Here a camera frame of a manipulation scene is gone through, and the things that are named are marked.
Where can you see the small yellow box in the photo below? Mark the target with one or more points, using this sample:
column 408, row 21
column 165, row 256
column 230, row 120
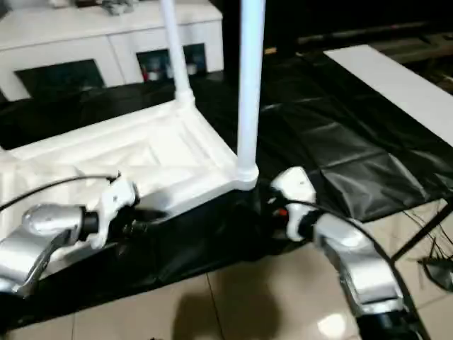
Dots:
column 270, row 51

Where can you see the white plastic table leg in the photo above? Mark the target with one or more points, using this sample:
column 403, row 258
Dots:
column 249, row 88
column 177, row 53

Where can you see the black tripod base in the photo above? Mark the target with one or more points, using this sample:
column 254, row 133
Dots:
column 439, row 269

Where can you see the white jar red label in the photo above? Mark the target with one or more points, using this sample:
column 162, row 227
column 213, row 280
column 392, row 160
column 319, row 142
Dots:
column 152, row 74

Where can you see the black work mat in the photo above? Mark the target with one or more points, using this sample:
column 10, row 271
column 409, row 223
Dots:
column 336, row 124

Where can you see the grey tangled bundle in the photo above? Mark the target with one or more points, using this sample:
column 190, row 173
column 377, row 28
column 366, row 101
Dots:
column 115, row 6

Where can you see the white sideboard cabinet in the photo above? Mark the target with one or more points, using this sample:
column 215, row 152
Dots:
column 88, row 32

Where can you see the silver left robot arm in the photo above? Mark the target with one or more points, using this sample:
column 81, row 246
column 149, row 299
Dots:
column 42, row 230

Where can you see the white side table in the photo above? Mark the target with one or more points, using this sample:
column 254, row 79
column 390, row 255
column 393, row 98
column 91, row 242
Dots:
column 389, row 85

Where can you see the white cup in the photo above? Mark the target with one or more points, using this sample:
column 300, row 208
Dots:
column 192, row 69

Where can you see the white plastic table top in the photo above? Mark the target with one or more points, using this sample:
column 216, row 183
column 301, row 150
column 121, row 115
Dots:
column 106, row 156

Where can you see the dark low bench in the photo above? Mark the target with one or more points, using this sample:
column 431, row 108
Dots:
column 371, row 35

